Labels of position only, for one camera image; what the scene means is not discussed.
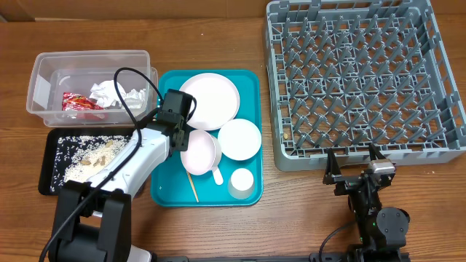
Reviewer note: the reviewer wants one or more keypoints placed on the grey dishwasher rack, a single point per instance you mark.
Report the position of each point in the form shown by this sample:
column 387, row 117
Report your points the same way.
column 346, row 75

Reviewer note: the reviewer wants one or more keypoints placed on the white bowl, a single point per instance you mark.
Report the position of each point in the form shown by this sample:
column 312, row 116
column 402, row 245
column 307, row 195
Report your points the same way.
column 240, row 139

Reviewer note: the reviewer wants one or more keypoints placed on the white plastic fork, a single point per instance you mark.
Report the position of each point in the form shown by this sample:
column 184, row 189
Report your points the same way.
column 217, row 176

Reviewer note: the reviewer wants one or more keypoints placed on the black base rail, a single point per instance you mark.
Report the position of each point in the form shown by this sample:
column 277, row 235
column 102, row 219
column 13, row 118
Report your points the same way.
column 313, row 257

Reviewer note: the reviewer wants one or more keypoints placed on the frosted white cup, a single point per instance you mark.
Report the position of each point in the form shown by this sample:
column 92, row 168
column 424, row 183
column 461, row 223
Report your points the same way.
column 241, row 184

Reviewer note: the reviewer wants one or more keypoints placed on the spilled rice and nuts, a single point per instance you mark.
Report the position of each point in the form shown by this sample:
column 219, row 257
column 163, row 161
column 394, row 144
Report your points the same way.
column 80, row 157

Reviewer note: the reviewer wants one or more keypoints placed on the wooden chopstick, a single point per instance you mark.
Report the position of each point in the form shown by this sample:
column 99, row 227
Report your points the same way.
column 192, row 187

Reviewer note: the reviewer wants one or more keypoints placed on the clear plastic bin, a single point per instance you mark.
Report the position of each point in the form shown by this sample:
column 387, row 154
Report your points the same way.
column 57, row 72

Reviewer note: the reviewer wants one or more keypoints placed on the teal plastic tray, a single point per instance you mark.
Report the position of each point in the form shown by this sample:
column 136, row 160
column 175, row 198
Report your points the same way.
column 170, row 185

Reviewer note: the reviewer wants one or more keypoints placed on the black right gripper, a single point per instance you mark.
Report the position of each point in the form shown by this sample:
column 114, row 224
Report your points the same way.
column 349, row 182

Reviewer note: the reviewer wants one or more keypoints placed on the bowl with rice and nuts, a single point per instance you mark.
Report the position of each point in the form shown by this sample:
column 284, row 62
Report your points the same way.
column 203, row 154

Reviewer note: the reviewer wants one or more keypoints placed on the large white plate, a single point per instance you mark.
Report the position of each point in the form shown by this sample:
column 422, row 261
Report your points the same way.
column 218, row 100

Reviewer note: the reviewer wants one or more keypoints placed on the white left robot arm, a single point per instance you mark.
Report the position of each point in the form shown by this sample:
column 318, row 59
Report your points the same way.
column 93, row 219

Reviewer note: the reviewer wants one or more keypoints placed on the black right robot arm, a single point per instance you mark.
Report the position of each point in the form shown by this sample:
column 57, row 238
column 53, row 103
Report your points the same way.
column 382, row 229

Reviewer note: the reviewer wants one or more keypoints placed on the black tray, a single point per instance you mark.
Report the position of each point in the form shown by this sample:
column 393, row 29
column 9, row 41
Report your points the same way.
column 52, row 141

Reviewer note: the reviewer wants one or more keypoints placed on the white napkin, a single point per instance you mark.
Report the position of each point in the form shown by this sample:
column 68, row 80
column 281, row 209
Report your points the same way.
column 135, row 101
column 105, row 95

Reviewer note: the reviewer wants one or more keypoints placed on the red snack wrapper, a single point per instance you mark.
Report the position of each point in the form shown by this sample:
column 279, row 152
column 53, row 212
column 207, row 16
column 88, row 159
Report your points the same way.
column 80, row 103

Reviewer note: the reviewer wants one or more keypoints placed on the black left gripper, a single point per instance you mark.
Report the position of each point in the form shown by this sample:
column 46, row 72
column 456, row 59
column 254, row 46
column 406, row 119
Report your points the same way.
column 186, row 143

